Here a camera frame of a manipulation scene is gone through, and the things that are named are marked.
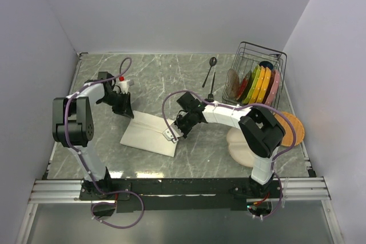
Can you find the black fork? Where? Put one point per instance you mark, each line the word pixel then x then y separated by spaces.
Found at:
pixel 210 97

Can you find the beige round plate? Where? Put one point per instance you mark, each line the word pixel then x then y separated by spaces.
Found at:
pixel 238 148

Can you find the black spoon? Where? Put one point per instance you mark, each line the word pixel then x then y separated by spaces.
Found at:
pixel 212 63

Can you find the aluminium frame rail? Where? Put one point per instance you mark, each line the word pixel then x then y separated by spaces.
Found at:
pixel 68 191

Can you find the pink plate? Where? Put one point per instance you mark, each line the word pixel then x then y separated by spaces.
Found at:
pixel 272 88

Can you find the dark blue bowl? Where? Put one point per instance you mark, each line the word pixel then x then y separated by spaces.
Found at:
pixel 266 64

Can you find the red plate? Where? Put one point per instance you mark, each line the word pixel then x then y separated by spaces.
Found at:
pixel 245 84

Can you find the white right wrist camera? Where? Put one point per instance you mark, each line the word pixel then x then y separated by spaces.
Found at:
pixel 171 134

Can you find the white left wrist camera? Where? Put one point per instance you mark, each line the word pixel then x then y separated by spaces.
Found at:
pixel 123 85

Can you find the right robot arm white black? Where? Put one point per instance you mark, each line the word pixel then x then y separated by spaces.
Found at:
pixel 261 130

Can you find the orange plate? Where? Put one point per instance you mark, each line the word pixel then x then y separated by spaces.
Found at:
pixel 266 82

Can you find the white cloth napkin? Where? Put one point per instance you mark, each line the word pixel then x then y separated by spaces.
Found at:
pixel 145 132

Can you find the yellow plate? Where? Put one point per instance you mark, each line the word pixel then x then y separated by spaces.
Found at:
pixel 256 96

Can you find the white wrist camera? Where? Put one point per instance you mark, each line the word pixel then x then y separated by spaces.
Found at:
pixel 171 134
pixel 123 85

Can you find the green plate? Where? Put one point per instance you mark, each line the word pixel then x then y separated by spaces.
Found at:
pixel 255 76

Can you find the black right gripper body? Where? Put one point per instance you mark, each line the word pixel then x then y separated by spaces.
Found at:
pixel 185 124

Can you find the black wire dish rack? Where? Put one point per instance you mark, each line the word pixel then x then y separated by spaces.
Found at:
pixel 247 57

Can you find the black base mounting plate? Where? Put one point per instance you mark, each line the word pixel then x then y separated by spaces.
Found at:
pixel 130 195

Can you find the brown round plate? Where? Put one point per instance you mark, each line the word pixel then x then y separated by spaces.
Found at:
pixel 232 83

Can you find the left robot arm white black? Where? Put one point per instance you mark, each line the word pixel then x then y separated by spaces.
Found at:
pixel 72 121

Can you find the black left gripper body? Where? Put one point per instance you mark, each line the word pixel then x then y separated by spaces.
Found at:
pixel 111 100

